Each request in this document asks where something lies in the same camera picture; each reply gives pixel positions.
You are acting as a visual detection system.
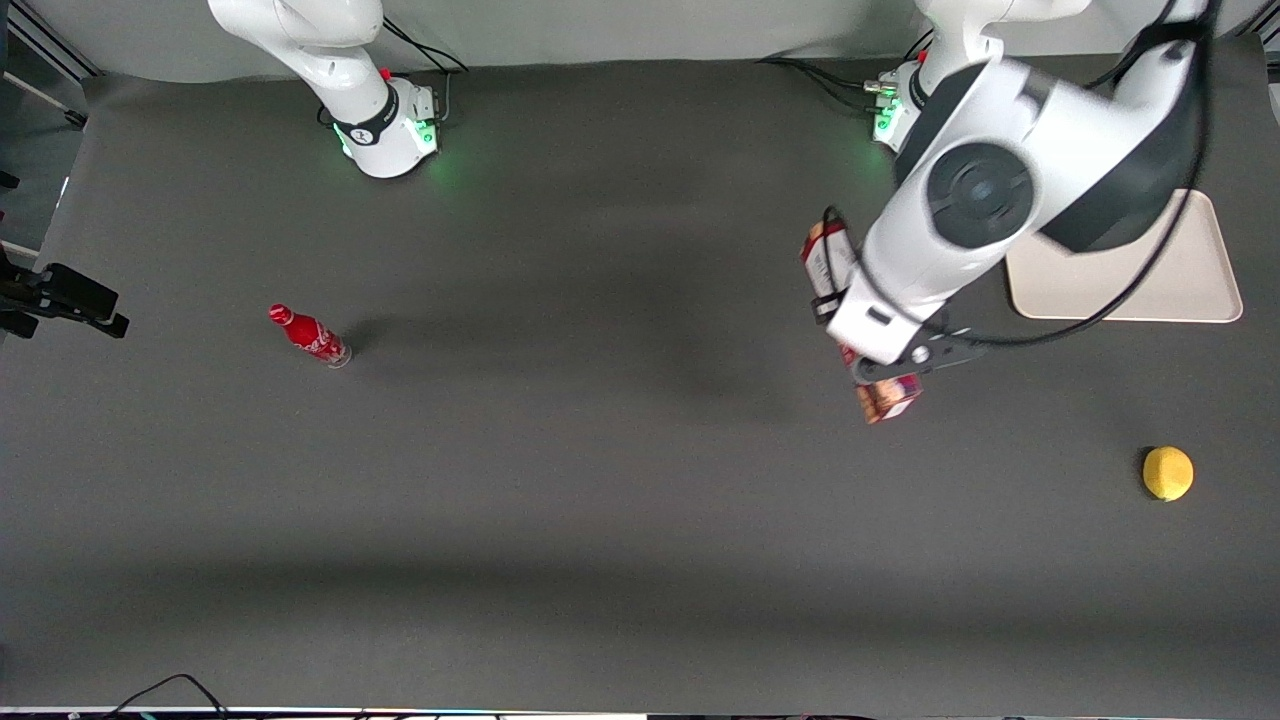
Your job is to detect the beige rectangular tray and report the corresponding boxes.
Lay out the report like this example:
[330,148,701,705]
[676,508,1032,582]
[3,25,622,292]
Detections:
[1005,188,1244,324]

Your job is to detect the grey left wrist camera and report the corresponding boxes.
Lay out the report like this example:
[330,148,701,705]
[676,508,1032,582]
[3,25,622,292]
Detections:
[853,338,993,387]

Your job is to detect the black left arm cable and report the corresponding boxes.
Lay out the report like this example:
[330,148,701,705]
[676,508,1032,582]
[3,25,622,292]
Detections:
[820,0,1219,349]

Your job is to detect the black right base cables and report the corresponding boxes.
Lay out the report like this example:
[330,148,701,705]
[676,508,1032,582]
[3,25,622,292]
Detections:
[318,15,469,126]

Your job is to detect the black left base cables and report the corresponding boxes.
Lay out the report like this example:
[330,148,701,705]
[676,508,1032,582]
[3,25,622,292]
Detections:
[755,30,936,113]

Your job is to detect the yellow lemon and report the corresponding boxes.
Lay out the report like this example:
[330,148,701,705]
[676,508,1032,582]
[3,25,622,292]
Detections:
[1142,446,1195,502]

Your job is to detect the black loose cable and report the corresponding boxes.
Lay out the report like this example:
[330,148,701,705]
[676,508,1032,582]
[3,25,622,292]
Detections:
[100,673,231,720]

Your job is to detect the dark grey table cover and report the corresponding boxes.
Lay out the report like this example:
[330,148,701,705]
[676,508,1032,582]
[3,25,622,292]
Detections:
[0,35,1280,716]

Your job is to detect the aluminium frame rail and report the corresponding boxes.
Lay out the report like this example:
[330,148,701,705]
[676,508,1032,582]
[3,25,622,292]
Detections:
[0,0,101,131]

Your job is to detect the red cola bottle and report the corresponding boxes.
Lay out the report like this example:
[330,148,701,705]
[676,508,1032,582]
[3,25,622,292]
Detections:
[267,303,353,369]

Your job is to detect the black base cables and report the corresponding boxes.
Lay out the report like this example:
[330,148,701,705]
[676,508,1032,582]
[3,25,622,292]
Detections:
[318,15,469,126]
[755,30,936,113]

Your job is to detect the red cookie box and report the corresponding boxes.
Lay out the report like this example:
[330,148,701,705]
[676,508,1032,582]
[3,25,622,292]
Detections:
[800,218,924,426]

